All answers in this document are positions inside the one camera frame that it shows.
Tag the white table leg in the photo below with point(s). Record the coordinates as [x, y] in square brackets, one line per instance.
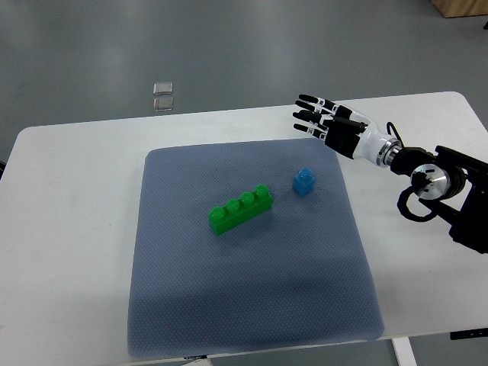
[403, 352]

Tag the blue toy block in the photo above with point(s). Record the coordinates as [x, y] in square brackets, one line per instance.
[304, 182]

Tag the black desk control panel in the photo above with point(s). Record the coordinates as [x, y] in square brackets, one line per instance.
[469, 334]

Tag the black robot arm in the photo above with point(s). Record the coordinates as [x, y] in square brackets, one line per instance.
[449, 185]

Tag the blue-grey textured mat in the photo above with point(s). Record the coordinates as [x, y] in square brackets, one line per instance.
[295, 274]

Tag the green four-stud toy block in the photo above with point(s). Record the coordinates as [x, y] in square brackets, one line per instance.
[237, 211]

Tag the wooden cabinet corner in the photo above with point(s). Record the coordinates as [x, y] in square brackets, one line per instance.
[461, 8]

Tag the upper floor socket plate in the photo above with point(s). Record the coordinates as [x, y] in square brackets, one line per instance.
[162, 88]

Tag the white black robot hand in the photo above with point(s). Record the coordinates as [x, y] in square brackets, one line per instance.
[344, 130]

